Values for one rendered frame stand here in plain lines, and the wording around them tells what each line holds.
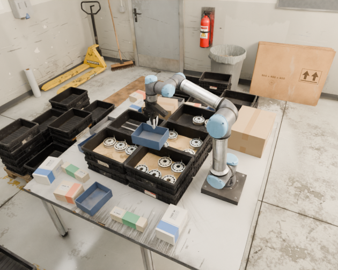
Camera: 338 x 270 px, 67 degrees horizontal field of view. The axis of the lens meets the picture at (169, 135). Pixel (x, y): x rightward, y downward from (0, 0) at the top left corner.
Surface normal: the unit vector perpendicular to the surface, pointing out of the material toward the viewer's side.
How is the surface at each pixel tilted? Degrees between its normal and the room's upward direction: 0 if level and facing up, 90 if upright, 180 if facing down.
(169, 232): 0
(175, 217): 0
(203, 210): 0
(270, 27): 90
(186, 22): 90
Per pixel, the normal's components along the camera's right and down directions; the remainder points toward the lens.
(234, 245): -0.04, -0.79
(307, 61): -0.44, 0.43
